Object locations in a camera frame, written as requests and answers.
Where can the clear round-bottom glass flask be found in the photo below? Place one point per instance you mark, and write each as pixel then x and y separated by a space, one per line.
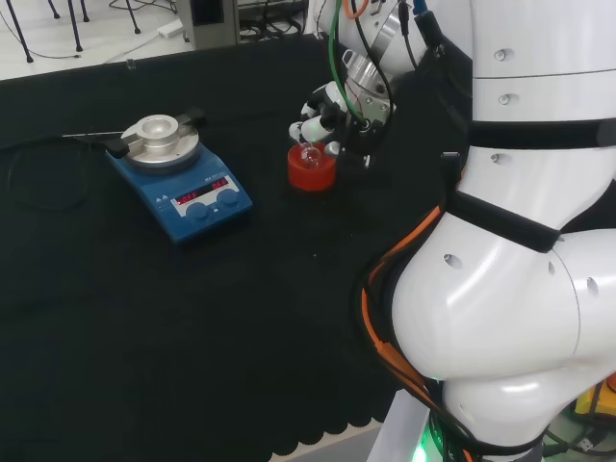
pixel 310 158

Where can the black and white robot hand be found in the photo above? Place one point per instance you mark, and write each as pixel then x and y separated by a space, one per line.
pixel 361 139

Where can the black bench cloth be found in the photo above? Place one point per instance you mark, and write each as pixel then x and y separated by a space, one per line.
pixel 192 337

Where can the heater with blue base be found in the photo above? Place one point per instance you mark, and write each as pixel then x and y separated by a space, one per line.
pixel 192 212

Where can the black stand leg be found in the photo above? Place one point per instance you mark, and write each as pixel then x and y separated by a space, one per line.
pixel 74 29
pixel 134 19
pixel 21 38

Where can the grey metal cabinet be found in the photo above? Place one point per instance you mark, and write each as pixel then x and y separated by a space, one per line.
pixel 212 29

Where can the white power strip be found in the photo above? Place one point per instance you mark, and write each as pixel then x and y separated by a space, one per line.
pixel 171 30

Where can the thin steel probe rod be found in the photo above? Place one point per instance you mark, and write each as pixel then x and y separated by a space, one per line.
pixel 96 133

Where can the pale board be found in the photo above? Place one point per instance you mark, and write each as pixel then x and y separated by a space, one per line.
pixel 394 433

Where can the red ribbed flask stand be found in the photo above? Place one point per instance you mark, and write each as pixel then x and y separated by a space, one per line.
pixel 310 182

